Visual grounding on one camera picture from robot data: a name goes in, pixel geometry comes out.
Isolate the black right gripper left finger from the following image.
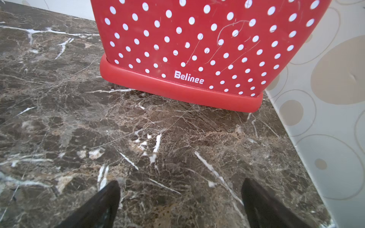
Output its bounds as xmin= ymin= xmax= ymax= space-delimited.
xmin=57 ymin=180 xmax=121 ymax=228

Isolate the red polka dot toaster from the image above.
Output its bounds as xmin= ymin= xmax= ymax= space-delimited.
xmin=91 ymin=0 xmax=330 ymax=113

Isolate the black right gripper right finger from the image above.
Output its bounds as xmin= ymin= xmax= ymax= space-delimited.
xmin=241 ymin=178 xmax=309 ymax=228

